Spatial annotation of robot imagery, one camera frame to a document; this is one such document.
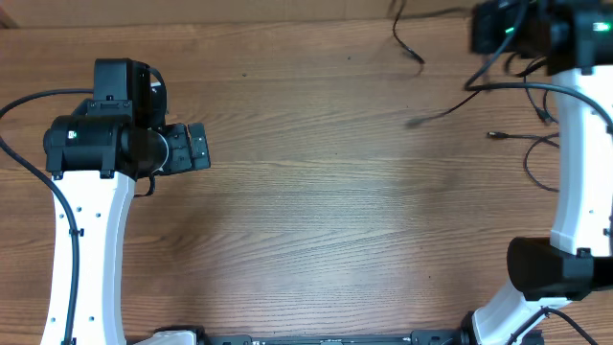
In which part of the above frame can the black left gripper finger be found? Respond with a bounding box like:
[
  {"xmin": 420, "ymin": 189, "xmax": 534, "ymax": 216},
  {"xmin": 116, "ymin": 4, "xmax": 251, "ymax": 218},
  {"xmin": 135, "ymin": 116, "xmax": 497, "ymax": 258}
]
[
  {"xmin": 188, "ymin": 123, "xmax": 207, "ymax": 147},
  {"xmin": 192, "ymin": 143, "xmax": 211, "ymax": 171}
]

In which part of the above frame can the black usb cable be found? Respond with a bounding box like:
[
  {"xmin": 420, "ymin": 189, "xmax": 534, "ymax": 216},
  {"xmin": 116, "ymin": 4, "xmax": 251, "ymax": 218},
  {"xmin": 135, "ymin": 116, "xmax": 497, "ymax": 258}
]
[
  {"xmin": 486, "ymin": 52, "xmax": 561, "ymax": 195},
  {"xmin": 391, "ymin": 0, "xmax": 485, "ymax": 129}
]

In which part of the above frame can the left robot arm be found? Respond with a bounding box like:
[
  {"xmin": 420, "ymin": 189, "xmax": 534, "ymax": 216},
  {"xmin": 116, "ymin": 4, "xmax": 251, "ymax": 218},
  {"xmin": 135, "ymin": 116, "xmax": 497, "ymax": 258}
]
[{"xmin": 42, "ymin": 58, "xmax": 211, "ymax": 344}]

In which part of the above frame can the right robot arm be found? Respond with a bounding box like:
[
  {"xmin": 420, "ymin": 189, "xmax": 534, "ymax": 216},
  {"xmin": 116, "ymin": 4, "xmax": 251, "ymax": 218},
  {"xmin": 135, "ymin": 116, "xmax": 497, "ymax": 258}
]
[{"xmin": 459, "ymin": 1, "xmax": 612, "ymax": 344}]

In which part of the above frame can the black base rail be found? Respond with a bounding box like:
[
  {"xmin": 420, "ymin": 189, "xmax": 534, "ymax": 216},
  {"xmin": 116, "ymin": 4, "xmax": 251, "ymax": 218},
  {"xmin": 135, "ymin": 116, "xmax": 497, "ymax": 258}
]
[{"xmin": 126, "ymin": 325, "xmax": 480, "ymax": 345}]

